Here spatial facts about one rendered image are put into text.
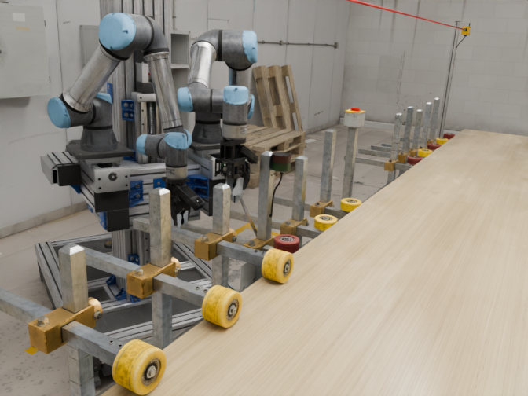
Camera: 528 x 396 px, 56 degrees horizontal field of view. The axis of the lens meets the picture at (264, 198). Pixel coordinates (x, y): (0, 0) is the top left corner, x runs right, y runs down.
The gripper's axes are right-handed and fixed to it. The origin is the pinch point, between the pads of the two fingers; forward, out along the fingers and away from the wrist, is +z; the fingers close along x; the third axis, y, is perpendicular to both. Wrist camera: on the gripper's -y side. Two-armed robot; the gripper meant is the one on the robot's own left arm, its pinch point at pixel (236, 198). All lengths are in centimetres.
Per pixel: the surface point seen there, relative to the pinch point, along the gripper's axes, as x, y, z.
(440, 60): -102, -801, -30
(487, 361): 81, 30, 10
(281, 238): 16.7, -1.0, 10.1
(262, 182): 7.4, -3.6, -5.8
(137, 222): -19.1, 25.1, 5.2
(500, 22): -18, -803, -96
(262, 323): 36, 44, 11
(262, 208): 7.6, -3.6, 2.9
